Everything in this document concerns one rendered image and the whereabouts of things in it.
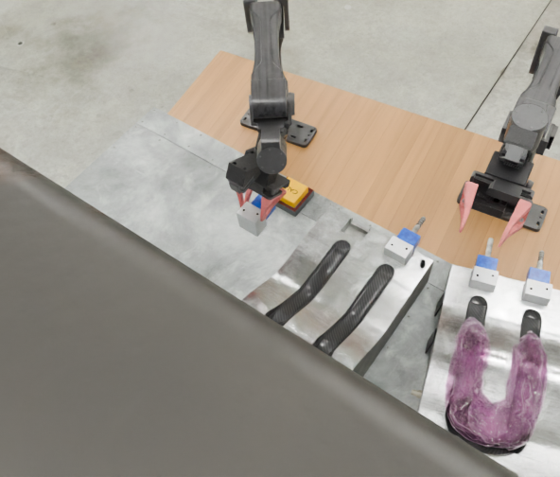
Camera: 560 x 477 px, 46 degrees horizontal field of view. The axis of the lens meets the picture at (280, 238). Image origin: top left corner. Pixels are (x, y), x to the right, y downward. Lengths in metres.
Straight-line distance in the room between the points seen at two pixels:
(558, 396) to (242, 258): 0.71
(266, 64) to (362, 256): 0.44
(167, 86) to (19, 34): 0.89
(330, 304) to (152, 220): 0.51
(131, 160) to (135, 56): 1.60
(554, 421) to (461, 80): 2.03
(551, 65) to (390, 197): 0.50
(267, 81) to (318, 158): 0.45
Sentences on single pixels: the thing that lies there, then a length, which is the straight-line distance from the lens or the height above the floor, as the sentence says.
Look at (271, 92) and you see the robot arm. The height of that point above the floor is 1.20.
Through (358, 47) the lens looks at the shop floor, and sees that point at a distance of 3.22.
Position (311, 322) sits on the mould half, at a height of 0.91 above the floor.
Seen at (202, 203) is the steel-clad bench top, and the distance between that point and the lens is 1.62.
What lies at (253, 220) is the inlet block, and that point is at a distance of 1.38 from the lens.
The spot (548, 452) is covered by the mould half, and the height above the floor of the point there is 0.87.
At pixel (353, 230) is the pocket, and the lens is 1.47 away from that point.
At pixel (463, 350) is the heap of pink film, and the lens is 1.29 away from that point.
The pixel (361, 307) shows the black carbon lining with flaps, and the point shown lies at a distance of 1.36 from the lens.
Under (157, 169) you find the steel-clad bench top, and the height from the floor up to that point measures 0.80.
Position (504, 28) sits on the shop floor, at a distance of 3.41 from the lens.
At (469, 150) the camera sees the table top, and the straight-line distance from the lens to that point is 1.74.
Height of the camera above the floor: 2.08
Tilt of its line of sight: 56 degrees down
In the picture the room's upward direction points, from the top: 6 degrees counter-clockwise
